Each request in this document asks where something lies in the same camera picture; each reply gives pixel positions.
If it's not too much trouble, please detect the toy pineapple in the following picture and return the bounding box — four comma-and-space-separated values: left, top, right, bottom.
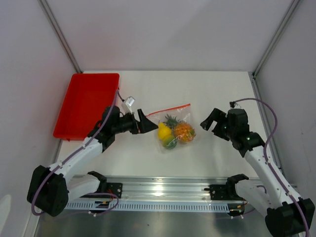
163, 114, 196, 143

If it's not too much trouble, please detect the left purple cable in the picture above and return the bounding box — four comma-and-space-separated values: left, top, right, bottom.
31, 90, 125, 217

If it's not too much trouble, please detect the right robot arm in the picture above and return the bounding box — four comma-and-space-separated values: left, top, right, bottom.
200, 108, 315, 237

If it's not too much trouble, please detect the aluminium mounting rail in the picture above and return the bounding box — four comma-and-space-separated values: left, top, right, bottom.
107, 176, 227, 202

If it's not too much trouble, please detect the white slotted cable duct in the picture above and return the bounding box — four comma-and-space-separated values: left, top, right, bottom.
65, 200, 230, 213

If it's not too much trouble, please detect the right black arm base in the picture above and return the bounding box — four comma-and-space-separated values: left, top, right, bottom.
204, 174, 249, 201

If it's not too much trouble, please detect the clear zip top bag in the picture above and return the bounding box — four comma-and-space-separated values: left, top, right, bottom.
146, 104, 197, 153

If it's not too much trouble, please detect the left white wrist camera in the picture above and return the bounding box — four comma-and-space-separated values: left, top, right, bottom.
121, 96, 135, 114

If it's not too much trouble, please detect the red plastic bin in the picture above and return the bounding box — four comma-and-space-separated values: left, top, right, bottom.
53, 73, 119, 141

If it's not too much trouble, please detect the yellow toy lemon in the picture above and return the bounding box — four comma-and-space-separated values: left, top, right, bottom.
158, 122, 172, 140

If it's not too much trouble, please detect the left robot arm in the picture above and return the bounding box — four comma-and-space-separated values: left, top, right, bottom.
27, 106, 158, 217

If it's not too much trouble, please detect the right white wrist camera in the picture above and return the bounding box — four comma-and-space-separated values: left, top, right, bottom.
229, 101, 243, 109

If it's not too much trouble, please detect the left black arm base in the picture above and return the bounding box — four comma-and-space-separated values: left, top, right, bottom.
88, 171, 123, 198

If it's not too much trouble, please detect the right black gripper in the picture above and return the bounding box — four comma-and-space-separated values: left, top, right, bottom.
200, 108, 236, 141

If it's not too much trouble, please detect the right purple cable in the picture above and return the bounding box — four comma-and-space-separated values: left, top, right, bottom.
229, 98, 312, 237

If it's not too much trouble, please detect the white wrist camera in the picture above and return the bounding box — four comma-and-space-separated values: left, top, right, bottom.
229, 101, 243, 109
121, 96, 135, 114

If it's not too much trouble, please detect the green toy lime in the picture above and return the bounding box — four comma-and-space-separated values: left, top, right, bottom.
162, 134, 178, 150

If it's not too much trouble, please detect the purple cable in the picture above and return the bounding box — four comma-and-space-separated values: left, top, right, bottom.
31, 90, 125, 217
229, 98, 312, 237

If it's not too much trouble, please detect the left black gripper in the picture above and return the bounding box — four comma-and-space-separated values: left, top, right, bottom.
112, 109, 158, 135

